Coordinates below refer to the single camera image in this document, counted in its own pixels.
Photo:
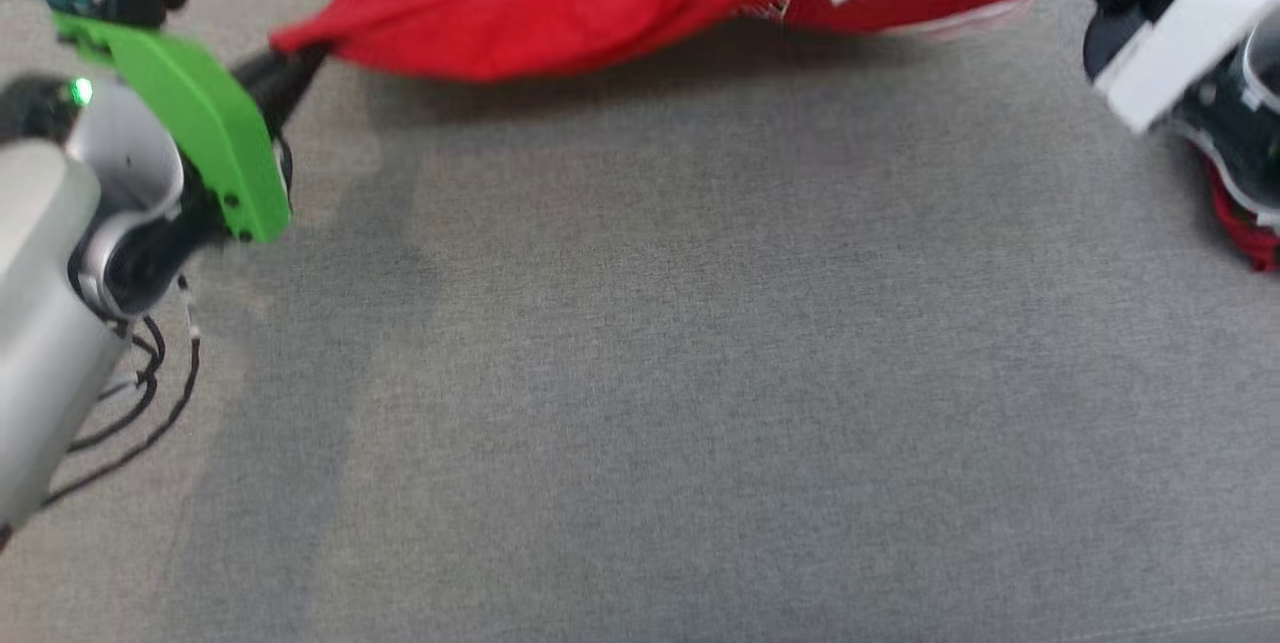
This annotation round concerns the grey fabric sofa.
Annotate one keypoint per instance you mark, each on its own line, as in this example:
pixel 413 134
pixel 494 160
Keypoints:
pixel 700 373

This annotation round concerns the red shorts with white stripes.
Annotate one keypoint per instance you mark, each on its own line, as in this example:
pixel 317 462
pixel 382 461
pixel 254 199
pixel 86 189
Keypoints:
pixel 1250 238

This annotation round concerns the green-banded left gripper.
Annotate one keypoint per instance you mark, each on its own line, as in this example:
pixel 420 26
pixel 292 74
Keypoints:
pixel 215 123

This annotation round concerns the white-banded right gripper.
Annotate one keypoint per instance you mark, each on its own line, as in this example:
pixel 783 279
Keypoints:
pixel 1190 23

